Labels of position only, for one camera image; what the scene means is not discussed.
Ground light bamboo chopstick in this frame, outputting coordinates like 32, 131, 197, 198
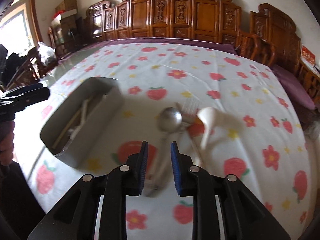
52, 107, 83, 149

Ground white plastic soup spoon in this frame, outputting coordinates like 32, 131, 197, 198
197, 107, 243, 153

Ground stainless steel spoon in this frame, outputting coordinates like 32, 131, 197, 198
144, 107, 182, 197

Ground stainless steel fork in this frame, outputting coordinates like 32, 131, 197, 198
181, 98, 200, 128

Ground cream plastic fork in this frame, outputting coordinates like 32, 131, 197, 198
68, 94, 107, 140

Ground person's left hand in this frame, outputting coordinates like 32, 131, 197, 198
0, 121, 15, 166

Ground dark wooden side chair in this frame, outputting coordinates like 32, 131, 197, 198
2, 47, 53, 92

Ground wooden framed window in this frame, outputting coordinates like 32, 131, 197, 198
1, 0, 42, 56

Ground grey metal utensil tray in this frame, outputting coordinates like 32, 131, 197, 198
40, 77, 124, 168

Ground stacked cardboard boxes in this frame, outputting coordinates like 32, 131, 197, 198
48, 0, 78, 48

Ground strawberry flower tablecloth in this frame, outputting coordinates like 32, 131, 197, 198
26, 42, 316, 240

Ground purple armchair cushion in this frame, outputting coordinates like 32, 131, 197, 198
271, 64, 316, 111

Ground red greeting card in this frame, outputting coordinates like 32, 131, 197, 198
300, 45, 315, 68

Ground carved wooden armchair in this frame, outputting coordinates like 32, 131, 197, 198
249, 3, 319, 105

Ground carved wooden long sofa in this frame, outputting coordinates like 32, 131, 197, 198
84, 0, 276, 67

